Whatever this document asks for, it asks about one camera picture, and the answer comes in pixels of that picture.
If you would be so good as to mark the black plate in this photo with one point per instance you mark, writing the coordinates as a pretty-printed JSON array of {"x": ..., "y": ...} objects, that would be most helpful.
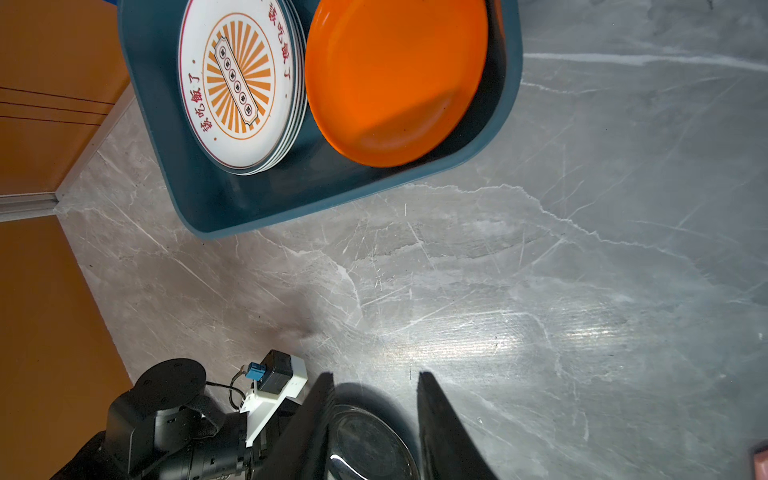
[{"x": 363, "y": 446}]

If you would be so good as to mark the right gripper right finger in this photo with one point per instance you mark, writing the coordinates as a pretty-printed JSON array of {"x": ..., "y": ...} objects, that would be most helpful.
[{"x": 447, "y": 451}]

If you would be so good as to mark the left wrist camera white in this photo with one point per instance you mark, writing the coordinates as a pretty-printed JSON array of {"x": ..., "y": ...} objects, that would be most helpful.
[{"x": 279, "y": 376}]

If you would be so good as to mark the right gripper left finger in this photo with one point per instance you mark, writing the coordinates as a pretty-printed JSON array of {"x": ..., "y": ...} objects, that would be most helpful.
[{"x": 301, "y": 452}]

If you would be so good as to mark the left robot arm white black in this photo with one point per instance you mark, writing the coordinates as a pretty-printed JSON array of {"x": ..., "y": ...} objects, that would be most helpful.
[{"x": 168, "y": 427}]

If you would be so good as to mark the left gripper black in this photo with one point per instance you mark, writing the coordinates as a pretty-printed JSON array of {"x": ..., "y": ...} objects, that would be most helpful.
[{"x": 226, "y": 454}]

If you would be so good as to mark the sunburst plate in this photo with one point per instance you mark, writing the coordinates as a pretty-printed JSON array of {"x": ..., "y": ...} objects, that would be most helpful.
[{"x": 241, "y": 76}]

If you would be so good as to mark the teal plastic bin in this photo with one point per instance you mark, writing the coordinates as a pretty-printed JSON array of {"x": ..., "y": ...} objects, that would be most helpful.
[{"x": 312, "y": 177}]

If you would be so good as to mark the orange plate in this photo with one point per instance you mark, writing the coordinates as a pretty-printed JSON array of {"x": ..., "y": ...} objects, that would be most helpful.
[{"x": 388, "y": 81}]

